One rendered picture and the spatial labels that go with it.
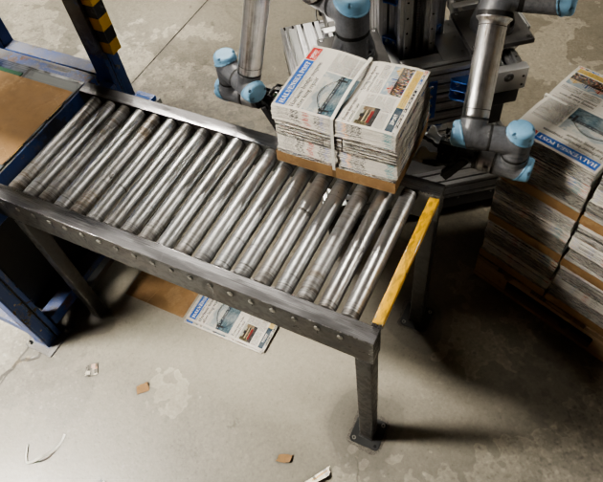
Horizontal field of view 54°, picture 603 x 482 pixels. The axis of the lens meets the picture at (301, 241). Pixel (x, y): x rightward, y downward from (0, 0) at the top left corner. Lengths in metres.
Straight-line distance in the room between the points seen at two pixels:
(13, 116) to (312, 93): 1.13
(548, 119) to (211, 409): 1.54
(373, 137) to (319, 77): 0.27
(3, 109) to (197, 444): 1.39
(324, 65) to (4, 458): 1.83
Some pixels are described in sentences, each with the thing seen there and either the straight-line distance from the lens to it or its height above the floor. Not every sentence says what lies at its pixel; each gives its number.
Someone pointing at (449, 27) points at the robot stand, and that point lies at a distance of 2.44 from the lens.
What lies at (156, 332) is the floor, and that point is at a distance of 2.54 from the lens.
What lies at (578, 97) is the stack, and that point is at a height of 0.83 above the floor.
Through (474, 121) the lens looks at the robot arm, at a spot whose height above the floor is 0.96.
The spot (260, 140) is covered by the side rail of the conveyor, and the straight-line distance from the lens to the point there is 1.92.
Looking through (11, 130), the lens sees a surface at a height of 0.80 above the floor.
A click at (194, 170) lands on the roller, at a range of 1.89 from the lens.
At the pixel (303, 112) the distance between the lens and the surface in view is 1.64.
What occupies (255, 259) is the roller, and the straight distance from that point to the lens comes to 1.64.
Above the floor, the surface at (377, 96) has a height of 1.03.
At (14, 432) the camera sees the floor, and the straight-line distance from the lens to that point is 2.61.
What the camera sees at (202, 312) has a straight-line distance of 2.51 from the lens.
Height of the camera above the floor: 2.14
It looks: 55 degrees down
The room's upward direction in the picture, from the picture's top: 10 degrees counter-clockwise
